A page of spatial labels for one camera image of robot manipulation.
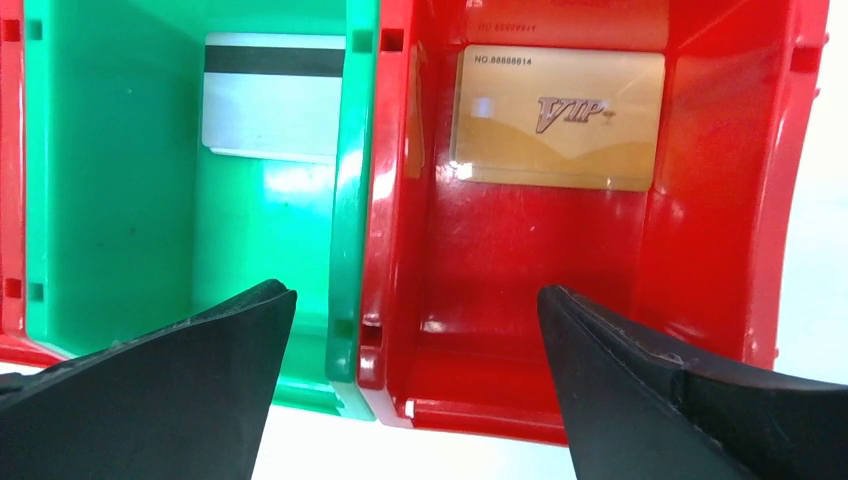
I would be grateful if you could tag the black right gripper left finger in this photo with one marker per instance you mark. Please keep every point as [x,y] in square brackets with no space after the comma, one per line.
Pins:
[187,401]

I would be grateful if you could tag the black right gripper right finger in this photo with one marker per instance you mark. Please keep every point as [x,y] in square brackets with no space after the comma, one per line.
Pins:
[640,404]

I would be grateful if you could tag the gold VIP card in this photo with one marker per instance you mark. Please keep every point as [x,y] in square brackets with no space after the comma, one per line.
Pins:
[571,118]

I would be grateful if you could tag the silver magnetic stripe card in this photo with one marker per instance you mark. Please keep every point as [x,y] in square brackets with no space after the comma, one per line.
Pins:
[273,96]

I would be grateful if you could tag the red plastic bin left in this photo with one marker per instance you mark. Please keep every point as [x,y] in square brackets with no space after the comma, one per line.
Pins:
[16,347]

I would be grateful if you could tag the red plastic bin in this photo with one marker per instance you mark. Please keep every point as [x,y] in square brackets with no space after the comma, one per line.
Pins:
[449,333]
[16,347]

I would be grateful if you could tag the green plastic bin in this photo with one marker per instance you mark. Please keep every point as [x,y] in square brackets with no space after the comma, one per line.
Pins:
[132,222]

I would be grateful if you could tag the red plastic bin right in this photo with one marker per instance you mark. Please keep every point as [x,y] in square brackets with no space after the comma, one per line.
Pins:
[449,333]

